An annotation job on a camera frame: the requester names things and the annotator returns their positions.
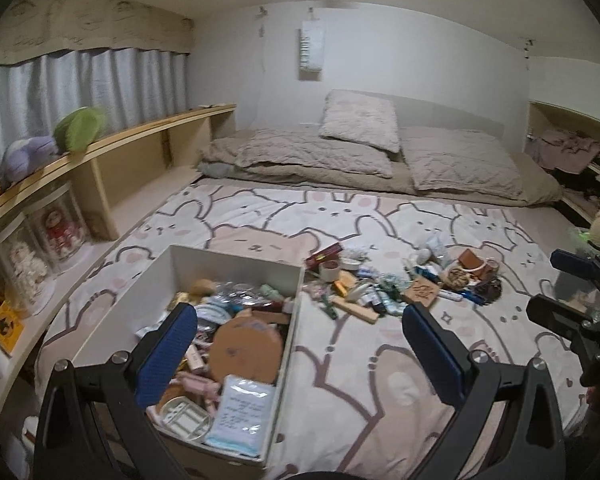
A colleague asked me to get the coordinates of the light wooden block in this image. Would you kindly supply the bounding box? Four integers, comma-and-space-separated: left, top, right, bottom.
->
332, 296, 381, 323

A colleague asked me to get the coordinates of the left beige pillow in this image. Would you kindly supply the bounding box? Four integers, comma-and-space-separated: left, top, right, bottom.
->
200, 127, 395, 180

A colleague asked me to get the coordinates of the purple plush toy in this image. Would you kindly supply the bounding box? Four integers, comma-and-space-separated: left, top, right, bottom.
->
1, 135, 60, 183

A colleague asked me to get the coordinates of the bunny printed blanket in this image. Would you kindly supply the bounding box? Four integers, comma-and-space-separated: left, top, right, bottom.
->
35, 180, 596, 480

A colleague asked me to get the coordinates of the blue face mask packet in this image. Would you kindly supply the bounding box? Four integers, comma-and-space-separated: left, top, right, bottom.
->
204, 374, 277, 458

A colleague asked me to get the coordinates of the white squeeze tube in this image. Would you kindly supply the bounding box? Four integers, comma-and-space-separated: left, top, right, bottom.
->
420, 232, 453, 268

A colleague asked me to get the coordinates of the grey curtain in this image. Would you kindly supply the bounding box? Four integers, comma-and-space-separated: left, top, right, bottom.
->
0, 47, 188, 181

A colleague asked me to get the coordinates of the clear jar with red doll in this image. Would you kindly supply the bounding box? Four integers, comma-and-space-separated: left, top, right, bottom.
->
27, 192, 88, 273

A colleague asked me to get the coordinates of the long wooden shelf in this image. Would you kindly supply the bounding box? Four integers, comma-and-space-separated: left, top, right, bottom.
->
0, 105, 237, 411

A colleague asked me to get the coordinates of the large beige pillow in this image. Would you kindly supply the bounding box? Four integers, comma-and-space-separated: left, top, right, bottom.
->
401, 127, 525, 198

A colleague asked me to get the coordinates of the round dish of nuts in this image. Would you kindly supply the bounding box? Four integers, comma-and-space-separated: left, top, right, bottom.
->
442, 266, 473, 291

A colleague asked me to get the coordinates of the brown square coaster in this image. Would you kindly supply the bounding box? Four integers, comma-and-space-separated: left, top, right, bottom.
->
402, 276, 441, 311

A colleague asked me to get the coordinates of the white storage box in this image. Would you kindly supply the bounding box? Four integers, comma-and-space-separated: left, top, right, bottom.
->
72, 244, 307, 468

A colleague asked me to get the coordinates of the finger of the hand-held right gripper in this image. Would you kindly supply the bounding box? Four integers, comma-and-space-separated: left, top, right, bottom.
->
526, 294, 598, 347
551, 249, 600, 311

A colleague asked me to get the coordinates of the round cork coaster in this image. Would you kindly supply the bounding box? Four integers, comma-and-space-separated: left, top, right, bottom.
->
212, 316, 284, 386

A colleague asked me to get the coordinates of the dark red box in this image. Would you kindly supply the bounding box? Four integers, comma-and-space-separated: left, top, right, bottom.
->
305, 242, 343, 268

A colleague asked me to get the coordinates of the green plush toy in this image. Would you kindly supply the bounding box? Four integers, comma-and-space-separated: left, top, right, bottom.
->
54, 106, 107, 153

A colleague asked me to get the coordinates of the beige mattress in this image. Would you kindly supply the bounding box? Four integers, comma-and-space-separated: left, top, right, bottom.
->
197, 127, 563, 206

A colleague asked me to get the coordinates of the beige printed valance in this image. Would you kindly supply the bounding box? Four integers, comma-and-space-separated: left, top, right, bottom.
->
0, 0, 195, 68

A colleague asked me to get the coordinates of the brown leather wallet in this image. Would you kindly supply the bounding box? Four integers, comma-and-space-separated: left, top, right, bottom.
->
456, 249, 485, 273

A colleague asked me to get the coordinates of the pink clothes pile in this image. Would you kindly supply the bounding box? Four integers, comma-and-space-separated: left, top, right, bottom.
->
527, 130, 600, 173

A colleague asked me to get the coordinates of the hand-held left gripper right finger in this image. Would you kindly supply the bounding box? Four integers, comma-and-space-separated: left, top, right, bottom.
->
401, 304, 567, 480

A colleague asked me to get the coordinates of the small beige pillow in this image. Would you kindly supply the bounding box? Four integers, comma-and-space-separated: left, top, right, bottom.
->
318, 90, 401, 153

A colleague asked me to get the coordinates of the yellow box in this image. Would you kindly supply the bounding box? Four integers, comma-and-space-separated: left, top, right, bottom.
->
0, 285, 26, 356

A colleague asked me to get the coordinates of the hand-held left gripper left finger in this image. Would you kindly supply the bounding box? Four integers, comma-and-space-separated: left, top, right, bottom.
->
32, 304, 199, 480

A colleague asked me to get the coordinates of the clear jar with white shells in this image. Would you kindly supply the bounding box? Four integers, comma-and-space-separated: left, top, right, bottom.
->
0, 220, 56, 318

